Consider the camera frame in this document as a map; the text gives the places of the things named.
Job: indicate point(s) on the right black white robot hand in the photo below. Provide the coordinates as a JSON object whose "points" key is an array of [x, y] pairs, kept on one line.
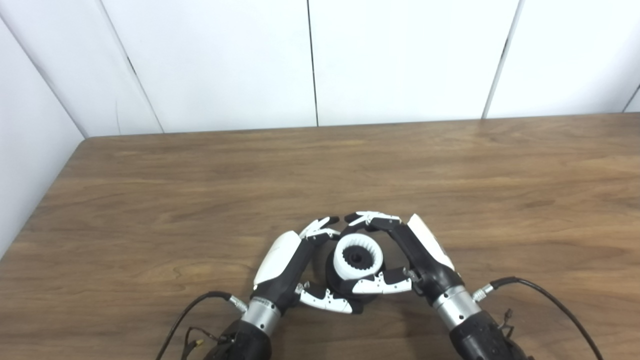
{"points": [[430, 265]]}

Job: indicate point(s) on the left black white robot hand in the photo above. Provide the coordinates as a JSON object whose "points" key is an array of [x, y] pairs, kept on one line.
{"points": [[280, 265]]}

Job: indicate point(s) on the round black plastic part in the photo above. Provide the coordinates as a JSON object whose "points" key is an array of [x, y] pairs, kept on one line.
{"points": [[336, 287]]}

